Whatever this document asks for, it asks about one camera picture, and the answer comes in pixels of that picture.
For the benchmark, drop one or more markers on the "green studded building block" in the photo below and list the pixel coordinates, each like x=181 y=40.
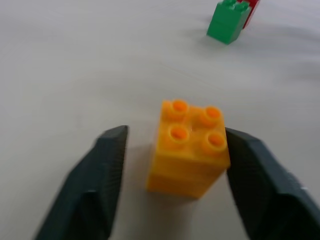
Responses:
x=227 y=22

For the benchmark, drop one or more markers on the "red studded building block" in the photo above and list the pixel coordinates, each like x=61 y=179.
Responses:
x=250 y=12

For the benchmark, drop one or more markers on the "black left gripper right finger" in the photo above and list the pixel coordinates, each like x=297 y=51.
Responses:
x=270 y=190

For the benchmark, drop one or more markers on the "yellow studded building block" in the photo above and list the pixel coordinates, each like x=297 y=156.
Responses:
x=186 y=160

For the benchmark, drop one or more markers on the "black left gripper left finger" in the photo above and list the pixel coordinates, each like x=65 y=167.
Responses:
x=92 y=185

